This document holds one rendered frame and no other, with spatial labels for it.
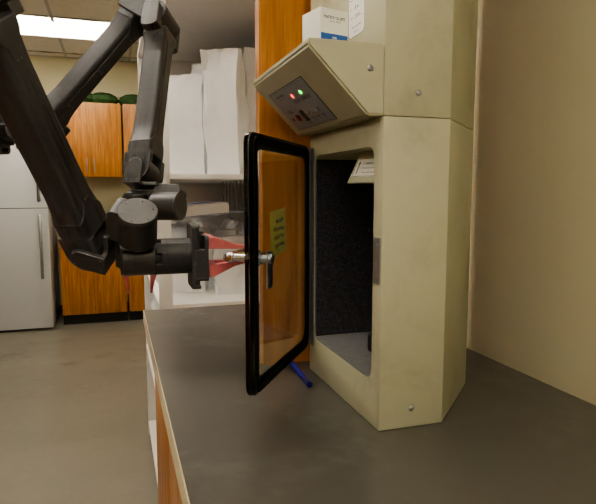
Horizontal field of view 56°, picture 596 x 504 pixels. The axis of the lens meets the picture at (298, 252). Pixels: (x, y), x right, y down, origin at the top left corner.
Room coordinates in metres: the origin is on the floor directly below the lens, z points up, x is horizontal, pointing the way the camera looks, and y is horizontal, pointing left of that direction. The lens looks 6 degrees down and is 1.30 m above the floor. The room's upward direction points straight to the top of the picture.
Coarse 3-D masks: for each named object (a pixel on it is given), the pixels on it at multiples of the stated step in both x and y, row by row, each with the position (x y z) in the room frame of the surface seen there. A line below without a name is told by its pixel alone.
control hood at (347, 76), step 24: (312, 48) 0.78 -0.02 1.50; (336, 48) 0.79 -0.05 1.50; (360, 48) 0.80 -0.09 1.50; (288, 72) 0.90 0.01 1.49; (312, 72) 0.84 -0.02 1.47; (336, 72) 0.79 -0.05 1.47; (360, 72) 0.80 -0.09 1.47; (264, 96) 1.08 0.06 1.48; (336, 96) 0.84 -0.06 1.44; (360, 96) 0.80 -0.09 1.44; (288, 120) 1.08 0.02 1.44; (336, 120) 0.91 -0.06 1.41; (360, 120) 0.87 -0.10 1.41
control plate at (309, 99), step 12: (288, 84) 0.94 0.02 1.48; (300, 84) 0.90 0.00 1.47; (276, 96) 1.03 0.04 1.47; (288, 96) 0.98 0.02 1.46; (300, 96) 0.94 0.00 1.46; (312, 96) 0.90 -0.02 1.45; (288, 108) 1.03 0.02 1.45; (300, 108) 0.98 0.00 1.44; (324, 108) 0.90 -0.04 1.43; (312, 120) 0.98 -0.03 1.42; (324, 120) 0.94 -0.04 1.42
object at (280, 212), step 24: (264, 168) 0.88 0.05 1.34; (288, 168) 0.99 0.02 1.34; (264, 192) 0.88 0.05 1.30; (288, 192) 0.99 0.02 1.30; (264, 216) 0.87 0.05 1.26; (288, 216) 0.99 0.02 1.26; (264, 240) 0.87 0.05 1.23; (288, 240) 0.99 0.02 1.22; (264, 264) 0.87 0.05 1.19; (288, 264) 0.99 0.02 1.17; (264, 288) 0.87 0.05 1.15; (288, 288) 0.99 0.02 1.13; (264, 312) 0.87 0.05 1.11; (288, 312) 0.99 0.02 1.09; (264, 336) 0.87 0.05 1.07; (288, 336) 0.99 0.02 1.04; (264, 360) 0.87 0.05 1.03
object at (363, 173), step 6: (372, 150) 0.94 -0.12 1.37; (360, 156) 0.97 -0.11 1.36; (366, 156) 0.94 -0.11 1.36; (372, 156) 0.93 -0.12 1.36; (360, 162) 0.95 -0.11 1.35; (366, 162) 0.94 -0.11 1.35; (372, 162) 0.93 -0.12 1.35; (354, 168) 0.97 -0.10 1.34; (360, 168) 0.94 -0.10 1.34; (366, 168) 0.93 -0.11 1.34; (372, 168) 0.92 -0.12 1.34; (354, 174) 0.95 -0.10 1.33; (360, 174) 0.93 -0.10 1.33; (366, 174) 0.92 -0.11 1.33; (372, 174) 0.91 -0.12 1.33; (348, 180) 0.98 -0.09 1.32; (354, 180) 0.94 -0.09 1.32; (360, 180) 0.93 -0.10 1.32; (366, 180) 0.92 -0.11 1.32; (372, 180) 0.91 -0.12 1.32
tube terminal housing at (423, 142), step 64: (320, 0) 1.06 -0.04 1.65; (384, 0) 0.82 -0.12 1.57; (448, 0) 0.85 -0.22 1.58; (384, 64) 0.82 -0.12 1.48; (448, 64) 0.85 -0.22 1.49; (384, 128) 0.82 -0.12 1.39; (448, 128) 0.85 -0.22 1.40; (384, 192) 0.82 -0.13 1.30; (448, 192) 0.85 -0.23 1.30; (384, 256) 0.82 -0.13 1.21; (448, 256) 0.86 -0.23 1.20; (384, 320) 0.82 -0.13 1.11; (448, 320) 0.87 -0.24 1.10; (384, 384) 0.82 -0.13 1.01; (448, 384) 0.89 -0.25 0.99
